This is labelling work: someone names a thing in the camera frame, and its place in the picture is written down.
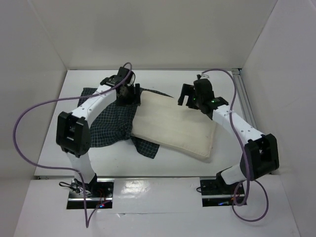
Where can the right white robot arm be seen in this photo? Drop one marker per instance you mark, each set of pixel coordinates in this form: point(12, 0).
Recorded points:
point(237, 126)

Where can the cream pillow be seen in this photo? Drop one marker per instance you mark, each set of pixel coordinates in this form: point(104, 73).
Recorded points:
point(161, 121)

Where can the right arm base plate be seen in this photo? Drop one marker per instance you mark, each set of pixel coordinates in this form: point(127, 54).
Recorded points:
point(214, 195)

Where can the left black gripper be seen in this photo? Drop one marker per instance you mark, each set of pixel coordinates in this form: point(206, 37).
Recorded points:
point(134, 98)

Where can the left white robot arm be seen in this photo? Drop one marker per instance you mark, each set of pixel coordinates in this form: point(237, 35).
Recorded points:
point(73, 128)

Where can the aluminium rail at right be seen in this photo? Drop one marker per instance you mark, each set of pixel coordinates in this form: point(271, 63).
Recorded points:
point(249, 111)

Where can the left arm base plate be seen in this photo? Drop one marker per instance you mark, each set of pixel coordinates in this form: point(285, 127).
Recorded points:
point(101, 196)

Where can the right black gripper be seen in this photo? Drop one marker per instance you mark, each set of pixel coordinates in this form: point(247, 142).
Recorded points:
point(188, 93)

